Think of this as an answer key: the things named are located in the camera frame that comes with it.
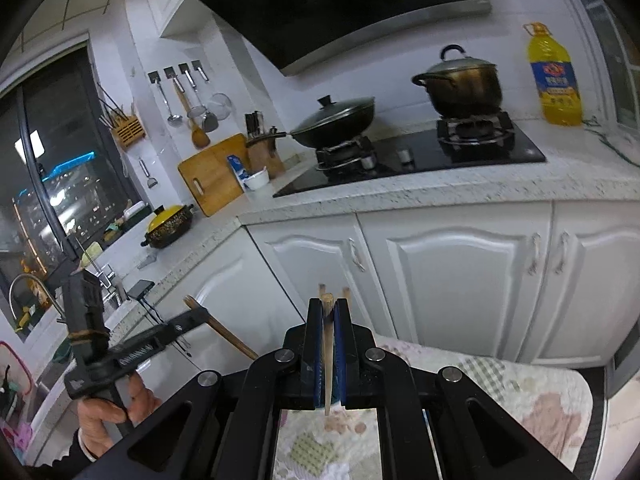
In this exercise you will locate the yellow cooking oil bottle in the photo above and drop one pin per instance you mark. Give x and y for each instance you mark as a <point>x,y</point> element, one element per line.
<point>555,75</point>

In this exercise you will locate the black glass gas cooktop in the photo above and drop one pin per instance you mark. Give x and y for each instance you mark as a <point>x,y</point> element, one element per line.
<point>425,152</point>

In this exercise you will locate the mesh strainer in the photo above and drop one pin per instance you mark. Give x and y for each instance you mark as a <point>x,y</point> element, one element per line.
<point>220,105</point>

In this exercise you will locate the black wok with lid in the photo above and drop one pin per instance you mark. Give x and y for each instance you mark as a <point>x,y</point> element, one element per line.
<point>332,120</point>

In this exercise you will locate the steel skimmer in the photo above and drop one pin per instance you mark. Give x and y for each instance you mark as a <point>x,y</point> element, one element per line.
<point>195,112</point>

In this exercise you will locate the steel stockpot with lid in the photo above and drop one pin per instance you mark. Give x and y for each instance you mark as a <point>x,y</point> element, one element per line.
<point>457,85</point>

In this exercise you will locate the blue and white carton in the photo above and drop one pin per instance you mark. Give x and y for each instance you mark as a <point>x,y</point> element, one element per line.
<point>237,170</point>

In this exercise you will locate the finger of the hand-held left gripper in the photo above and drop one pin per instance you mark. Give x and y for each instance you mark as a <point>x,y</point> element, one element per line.
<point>187,321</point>

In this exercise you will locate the steel ladle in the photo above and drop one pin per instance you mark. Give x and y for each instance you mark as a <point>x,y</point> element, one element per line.
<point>173,119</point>

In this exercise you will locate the steel turner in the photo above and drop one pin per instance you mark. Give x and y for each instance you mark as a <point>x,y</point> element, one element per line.
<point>209,121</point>

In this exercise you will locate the wooden cutting board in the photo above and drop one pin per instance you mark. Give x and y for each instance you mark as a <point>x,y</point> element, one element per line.
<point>210,175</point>

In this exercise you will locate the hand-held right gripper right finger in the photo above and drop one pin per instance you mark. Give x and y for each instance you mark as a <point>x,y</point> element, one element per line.
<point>338,360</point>

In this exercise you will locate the black phone stand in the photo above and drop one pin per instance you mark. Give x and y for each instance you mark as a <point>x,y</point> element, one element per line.
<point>141,288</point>

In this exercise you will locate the wooden spatula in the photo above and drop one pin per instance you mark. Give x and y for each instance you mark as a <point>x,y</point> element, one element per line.
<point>199,137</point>

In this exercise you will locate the wooden wall chopstick holder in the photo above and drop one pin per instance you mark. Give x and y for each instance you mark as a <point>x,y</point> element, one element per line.
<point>127,132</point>

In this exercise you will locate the white corner cabinet door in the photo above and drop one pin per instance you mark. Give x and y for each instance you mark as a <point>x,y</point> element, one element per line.
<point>220,280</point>

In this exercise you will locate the black range hood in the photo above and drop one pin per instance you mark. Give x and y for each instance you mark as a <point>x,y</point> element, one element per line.
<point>340,5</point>

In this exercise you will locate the person's left hand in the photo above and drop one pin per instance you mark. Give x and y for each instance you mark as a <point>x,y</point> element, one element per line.
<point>97,425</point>

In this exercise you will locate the wooden knife block with knives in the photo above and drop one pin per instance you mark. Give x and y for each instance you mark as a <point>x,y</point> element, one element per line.
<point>262,150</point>

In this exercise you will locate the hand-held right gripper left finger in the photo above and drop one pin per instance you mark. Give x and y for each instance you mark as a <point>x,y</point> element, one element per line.
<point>314,360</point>

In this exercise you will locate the black casserole with yellow lid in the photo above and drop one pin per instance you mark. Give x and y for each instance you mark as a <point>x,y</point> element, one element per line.
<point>167,230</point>

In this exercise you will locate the steel peeler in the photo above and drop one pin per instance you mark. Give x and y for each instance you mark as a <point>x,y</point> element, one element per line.
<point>150,180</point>

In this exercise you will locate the patchwork quilted blanket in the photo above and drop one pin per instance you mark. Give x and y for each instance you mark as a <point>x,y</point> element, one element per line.
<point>525,410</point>

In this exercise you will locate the small white bowl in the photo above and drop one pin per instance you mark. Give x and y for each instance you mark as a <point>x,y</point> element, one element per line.
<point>257,180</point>

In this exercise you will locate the green plastic basin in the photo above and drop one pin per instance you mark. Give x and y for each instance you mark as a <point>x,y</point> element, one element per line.
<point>62,355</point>

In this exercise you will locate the chrome faucet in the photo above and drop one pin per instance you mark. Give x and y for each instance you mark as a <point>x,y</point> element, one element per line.
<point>30,276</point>

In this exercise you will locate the dark window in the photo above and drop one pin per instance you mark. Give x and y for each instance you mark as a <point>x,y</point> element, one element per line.
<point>65,170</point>

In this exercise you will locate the person's left forearm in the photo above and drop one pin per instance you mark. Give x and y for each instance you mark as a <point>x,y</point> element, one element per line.
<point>65,465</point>

